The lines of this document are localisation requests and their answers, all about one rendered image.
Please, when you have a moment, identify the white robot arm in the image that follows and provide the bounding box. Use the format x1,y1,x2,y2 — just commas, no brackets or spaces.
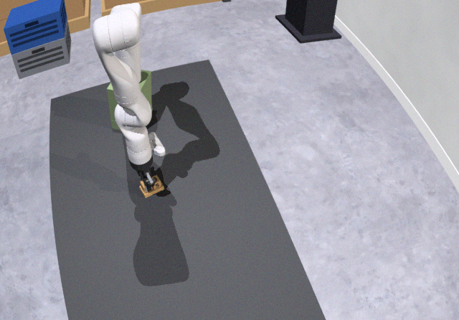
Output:
93,3,165,165

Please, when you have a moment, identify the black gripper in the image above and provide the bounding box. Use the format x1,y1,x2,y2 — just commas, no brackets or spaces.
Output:
129,156,156,192

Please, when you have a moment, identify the tan rectangular tray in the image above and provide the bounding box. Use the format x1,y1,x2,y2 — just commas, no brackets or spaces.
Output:
140,183,164,198

